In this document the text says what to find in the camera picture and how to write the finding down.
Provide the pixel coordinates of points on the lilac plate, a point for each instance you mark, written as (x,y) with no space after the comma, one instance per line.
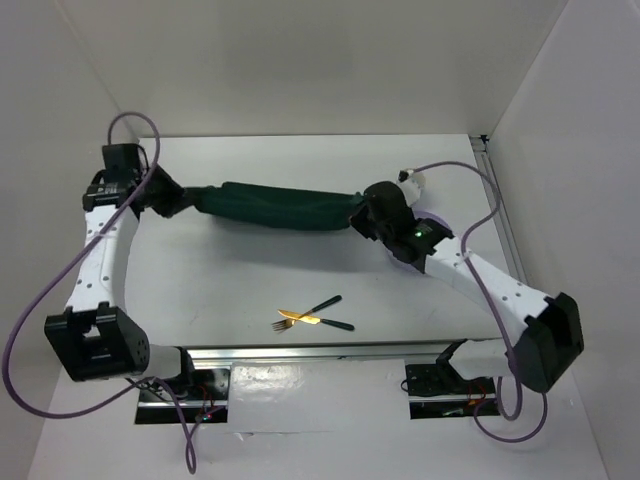
(414,244)

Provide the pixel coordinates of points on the gold knife black handle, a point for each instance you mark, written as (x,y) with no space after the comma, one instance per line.
(320,320)

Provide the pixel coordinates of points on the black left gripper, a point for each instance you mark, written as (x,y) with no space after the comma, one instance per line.
(174,196)

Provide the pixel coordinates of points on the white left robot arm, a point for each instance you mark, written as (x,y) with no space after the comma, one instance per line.
(94,337)

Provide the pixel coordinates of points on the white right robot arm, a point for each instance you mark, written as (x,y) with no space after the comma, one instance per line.
(541,336)

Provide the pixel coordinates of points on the gold fork black handle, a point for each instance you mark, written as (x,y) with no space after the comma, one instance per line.
(327,303)

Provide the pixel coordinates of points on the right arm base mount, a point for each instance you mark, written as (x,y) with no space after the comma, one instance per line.
(433,394)

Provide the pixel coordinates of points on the dark green cloth placemat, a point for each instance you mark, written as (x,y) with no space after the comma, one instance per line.
(275,207)

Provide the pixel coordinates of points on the aluminium rail front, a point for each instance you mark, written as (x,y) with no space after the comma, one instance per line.
(316,352)

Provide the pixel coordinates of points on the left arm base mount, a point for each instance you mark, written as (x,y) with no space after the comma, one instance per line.
(204,400)

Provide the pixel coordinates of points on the aluminium rail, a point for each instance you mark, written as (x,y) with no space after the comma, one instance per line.
(480,147)
(316,352)

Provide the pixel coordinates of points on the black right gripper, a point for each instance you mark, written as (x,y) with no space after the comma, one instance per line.
(358,219)

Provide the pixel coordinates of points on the aluminium rail right side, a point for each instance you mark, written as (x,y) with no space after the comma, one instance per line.
(480,147)

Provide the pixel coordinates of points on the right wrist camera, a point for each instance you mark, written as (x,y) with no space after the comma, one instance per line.
(412,184)

